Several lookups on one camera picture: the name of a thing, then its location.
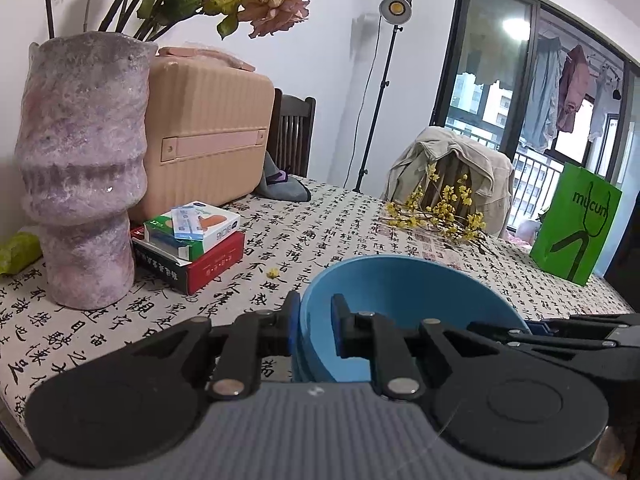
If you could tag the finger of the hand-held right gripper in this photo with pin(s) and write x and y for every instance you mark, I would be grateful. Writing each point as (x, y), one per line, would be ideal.
(510, 338)
(539, 329)

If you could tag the white hanging garment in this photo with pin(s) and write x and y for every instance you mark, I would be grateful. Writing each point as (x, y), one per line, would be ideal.
(602, 105)

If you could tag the wooden chair under jacket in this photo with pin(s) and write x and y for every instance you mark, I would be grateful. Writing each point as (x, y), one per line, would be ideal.
(447, 167)

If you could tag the peach suitcase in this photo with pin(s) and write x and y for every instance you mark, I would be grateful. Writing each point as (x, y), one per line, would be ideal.
(200, 110)

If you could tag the green paper bag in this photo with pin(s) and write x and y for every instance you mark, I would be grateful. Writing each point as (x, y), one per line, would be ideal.
(550, 220)

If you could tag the small blue white box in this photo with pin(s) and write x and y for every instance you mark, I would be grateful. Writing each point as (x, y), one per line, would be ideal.
(187, 222)

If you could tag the fallen yellow blossom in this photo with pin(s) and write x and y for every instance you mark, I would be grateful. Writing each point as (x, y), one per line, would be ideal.
(272, 273)

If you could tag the beige jacket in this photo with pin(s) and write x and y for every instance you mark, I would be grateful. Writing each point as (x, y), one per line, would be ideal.
(480, 160)

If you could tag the grey purple textured vase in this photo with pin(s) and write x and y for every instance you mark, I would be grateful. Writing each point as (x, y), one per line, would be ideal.
(80, 160)

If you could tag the pink hanging garment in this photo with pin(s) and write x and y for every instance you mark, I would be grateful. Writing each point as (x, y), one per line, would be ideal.
(572, 90)

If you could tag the studio light on stand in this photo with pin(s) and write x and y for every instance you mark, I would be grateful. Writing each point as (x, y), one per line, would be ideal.
(385, 80)

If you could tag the red box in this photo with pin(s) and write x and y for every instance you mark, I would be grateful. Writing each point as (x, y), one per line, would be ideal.
(220, 266)

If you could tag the black paper bag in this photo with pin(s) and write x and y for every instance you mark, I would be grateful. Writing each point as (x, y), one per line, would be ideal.
(627, 250)

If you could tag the grey purple cloth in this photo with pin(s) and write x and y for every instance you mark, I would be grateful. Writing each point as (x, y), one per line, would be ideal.
(285, 190)

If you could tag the blue bowl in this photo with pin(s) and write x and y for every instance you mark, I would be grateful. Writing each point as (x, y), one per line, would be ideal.
(400, 280)

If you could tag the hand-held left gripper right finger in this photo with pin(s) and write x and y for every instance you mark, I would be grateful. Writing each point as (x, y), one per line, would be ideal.
(340, 329)

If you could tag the green box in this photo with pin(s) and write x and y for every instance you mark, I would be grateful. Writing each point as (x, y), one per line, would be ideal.
(155, 227)

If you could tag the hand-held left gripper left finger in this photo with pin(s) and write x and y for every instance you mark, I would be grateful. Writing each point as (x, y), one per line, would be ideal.
(289, 327)

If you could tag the yellow flower branches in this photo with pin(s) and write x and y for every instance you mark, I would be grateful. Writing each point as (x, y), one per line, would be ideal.
(470, 222)

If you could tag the dark wooden chair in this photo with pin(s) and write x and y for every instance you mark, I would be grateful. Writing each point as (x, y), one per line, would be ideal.
(292, 130)

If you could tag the green plastic bag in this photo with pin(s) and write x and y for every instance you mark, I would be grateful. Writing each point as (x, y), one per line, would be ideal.
(20, 252)

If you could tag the black window frame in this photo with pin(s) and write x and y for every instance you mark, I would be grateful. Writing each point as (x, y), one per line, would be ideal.
(450, 60)

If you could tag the light blue hanging garment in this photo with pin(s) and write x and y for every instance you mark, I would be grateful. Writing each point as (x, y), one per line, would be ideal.
(542, 95)

